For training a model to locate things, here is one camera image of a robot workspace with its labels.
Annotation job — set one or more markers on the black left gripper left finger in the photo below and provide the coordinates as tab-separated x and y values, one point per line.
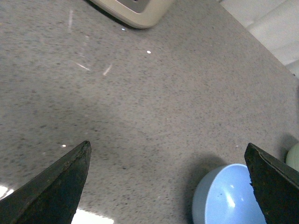
52	197

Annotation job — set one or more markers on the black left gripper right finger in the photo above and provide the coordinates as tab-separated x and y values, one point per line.
275	186

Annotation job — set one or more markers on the green bowl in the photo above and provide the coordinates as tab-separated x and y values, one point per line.
292	158

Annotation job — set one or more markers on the blue bowl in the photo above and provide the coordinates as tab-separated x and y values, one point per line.
225	196

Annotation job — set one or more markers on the white curtain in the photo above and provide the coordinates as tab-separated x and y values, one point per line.
274	23

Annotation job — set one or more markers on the cream toaster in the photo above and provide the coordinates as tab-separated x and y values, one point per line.
136	13

